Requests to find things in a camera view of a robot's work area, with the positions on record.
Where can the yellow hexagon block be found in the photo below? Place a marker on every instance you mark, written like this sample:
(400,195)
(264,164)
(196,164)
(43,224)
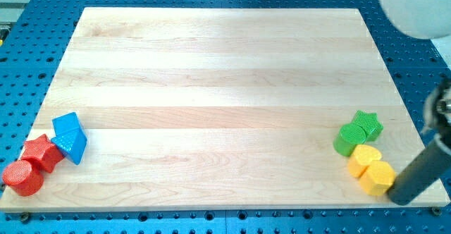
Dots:
(377,178)

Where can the green cylinder block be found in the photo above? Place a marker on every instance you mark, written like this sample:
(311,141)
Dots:
(348,137)

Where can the black tool mount with cables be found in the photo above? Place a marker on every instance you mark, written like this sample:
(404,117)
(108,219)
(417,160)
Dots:
(436,111)

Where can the blue cube block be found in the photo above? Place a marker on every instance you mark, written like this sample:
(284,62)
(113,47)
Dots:
(65,123)

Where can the red star block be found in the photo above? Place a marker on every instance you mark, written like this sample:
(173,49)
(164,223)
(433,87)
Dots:
(42,153)

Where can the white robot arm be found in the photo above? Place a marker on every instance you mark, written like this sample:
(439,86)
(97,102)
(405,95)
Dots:
(421,19)

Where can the light wooden board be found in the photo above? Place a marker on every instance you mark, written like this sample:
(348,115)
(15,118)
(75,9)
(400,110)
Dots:
(217,108)

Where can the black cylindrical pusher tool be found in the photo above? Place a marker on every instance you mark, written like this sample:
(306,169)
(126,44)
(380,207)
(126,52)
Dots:
(423,171)

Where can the red cylinder block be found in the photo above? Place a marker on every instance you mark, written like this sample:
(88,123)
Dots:
(23,178)

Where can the green star block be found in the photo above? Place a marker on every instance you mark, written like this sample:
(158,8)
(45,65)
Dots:
(369,123)

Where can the blue triangular prism block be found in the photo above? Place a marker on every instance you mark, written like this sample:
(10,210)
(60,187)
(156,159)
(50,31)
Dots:
(71,144)

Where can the yellow heart block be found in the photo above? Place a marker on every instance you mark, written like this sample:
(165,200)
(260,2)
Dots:
(362,156)

